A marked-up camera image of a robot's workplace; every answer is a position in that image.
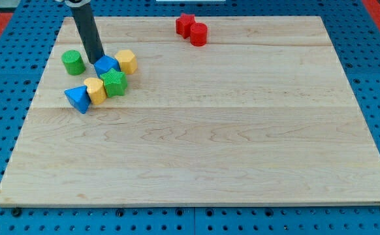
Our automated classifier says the silver rod mount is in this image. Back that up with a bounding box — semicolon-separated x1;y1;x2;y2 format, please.
55;0;90;8

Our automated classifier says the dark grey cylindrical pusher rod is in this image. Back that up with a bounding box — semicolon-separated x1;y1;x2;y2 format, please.
70;3;104;64

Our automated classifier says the blue cube block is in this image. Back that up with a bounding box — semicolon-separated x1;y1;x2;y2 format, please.
93;55;121;78

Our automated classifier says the green cylinder block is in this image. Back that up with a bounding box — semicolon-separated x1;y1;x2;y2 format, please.
61;50;86;76

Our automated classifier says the yellow hexagon block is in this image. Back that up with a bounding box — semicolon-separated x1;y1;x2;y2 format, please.
114;50;138;74

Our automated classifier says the yellow heart block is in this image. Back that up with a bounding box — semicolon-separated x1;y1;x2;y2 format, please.
84;78;107;105

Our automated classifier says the green star block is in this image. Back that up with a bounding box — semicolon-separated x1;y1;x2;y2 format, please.
101;69;128;97

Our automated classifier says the blue triangle block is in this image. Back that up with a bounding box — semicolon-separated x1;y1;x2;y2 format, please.
64;86;91;114

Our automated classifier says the red star block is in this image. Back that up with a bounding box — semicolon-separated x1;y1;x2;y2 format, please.
176;13;196;39

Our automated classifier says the red cylinder block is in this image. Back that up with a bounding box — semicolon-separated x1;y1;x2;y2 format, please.
190;22;208;46

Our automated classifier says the light wooden board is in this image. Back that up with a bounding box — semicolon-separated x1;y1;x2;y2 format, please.
0;16;380;208

